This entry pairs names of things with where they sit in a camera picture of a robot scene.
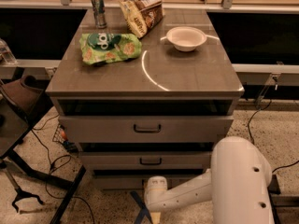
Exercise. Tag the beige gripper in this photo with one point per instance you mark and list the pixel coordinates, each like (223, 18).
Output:
(154, 199)

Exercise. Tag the grey bottom drawer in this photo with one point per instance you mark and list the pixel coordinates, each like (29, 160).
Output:
(136, 182)

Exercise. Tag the grey drawer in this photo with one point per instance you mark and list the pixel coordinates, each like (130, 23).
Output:
(145, 129)
(145, 160)
(136, 182)

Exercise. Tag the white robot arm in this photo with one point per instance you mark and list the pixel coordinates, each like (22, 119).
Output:
(236, 184)

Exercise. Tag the grey middle drawer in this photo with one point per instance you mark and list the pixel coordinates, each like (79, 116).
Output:
(145, 160)

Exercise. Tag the grey drawer cabinet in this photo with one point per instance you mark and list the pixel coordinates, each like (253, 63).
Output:
(162, 81)

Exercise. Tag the grey top drawer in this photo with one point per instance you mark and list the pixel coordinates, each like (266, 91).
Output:
(145, 129)

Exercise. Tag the black metal floor stand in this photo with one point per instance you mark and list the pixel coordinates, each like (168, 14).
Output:
(278, 200)

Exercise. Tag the black tripod stand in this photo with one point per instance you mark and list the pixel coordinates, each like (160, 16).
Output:
(20, 193)

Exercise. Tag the dark side table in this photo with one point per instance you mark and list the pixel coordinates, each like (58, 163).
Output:
(12, 131)

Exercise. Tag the brown chair seat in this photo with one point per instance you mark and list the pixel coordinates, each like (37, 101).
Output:
(23, 94)

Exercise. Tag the green chip bag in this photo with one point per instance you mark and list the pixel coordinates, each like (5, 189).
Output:
(109, 48)

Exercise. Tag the white paper bowl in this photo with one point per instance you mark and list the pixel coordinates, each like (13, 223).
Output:
(185, 38)

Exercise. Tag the yellow brown snack bag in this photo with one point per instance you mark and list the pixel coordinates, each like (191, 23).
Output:
(142, 15)

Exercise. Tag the clear plastic bottle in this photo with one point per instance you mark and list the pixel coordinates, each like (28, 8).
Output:
(6, 53)

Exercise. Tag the wire basket with items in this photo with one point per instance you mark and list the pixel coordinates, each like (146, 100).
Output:
(61, 138)

